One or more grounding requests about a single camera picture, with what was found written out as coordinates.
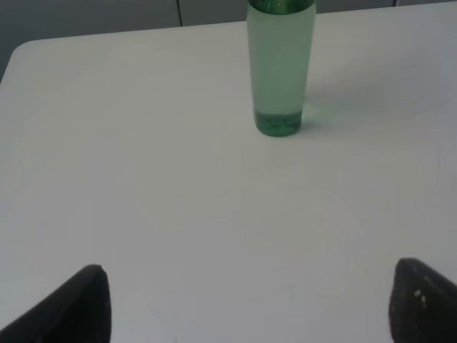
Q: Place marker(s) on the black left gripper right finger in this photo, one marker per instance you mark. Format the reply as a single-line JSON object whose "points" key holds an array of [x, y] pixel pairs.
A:
{"points": [[422, 305]]}

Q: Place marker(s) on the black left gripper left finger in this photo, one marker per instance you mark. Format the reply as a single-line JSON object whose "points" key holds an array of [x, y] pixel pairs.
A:
{"points": [[78, 311]]}

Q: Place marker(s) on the green transparent water bottle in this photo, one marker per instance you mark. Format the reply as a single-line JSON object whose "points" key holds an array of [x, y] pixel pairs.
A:
{"points": [[280, 36]]}

